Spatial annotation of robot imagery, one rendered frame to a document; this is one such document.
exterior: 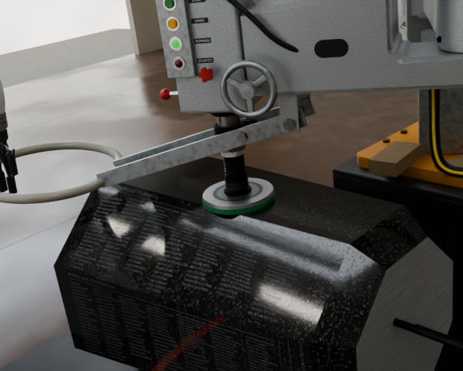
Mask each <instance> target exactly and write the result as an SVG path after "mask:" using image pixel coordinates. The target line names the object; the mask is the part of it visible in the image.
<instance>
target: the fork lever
mask: <svg viewBox="0 0 463 371"><path fill-rule="evenodd" d="M298 107H299V117H300V128H301V127H306V126H307V125H308V124H307V121H306V120H305V117H306V116H310V115H313V114H315V113H316V112H315V110H314V106H313V105H312V102H311V98H310V97H307V98H304V99H301V100H298ZM253 119H257V122H256V123H253V124H248V125H246V126H243V127H239V128H237V129H234V130H230V131H227V132H224V133H221V134H218V135H214V128H212V129H209V130H206V131H203V132H199V133H197V134H194V135H190V136H187V137H184V138H181V139H178V140H176V141H172V142H169V143H167V144H163V145H160V146H157V147H154V148H151V149H147V150H144V151H142V152H138V153H135V154H133V155H129V156H127V157H124V158H120V159H118V160H114V161H113V164H114V166H118V167H116V168H112V169H108V170H106V171H103V172H100V173H97V174H96V176H97V178H101V179H103V180H104V182H105V185H104V186H103V187H102V188H107V187H109V186H114V185H116V184H119V183H123V182H126V181H128V180H133V179H135V178H138V177H143V176H145V175H148V174H152V173H155V172H159V171H162V170H164V169H169V168H171V167H174V166H179V165H181V164H184V163H188V162H191V161H193V160H198V159H200V158H205V157H207V156H210V155H215V154H217V153H220V152H224V151H227V150H229V149H234V148H236V147H240V146H243V145H246V144H251V143H253V142H256V141H260V140H263V139H265V138H270V137H272V136H275V135H280V134H282V133H284V132H282V131H281V123H280V108H279V107H276V108H273V109H271V110H270V111H269V112H268V113H266V114H265V115H263V116H260V117H258V118H253ZM240 120H247V118H243V119H240ZM283 127H284V129H285V130H288V131H292V130H293V129H294V127H295V123H294V120H291V119H286V120H285V121H284V123H283Z"/></svg>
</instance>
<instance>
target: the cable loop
mask: <svg viewBox="0 0 463 371"><path fill-rule="evenodd" d="M428 142H429V149H430V153H431V158H432V161H433V163H434V165H435V167H437V168H438V170H440V171H441V172H442V173H444V174H446V175H448V176H451V177H458V178H463V167H459V166H453V165H450V164H449V163H448V162H446V160H445V159H444V157H443V154H442V147H441V139H440V89H429V90H428Z"/></svg>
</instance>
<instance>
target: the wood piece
mask: <svg viewBox="0 0 463 371"><path fill-rule="evenodd" d="M420 158H421V144H414V143H407V142H400V141H394V142H392V143H391V144H390V145H388V146H387V147H386V148H384V149H382V150H381V151H380V152H379V153H377V154H376V155H374V156H373V157H371V158H370V159H369V173H370V174H379V175H385V176H390V177H397V176H398V175H400V174H401V173H402V172H404V171H405V170H406V169H407V168H408V167H410V166H411V165H412V164H413V163H415V162H416V161H417V160H419V159H420Z"/></svg>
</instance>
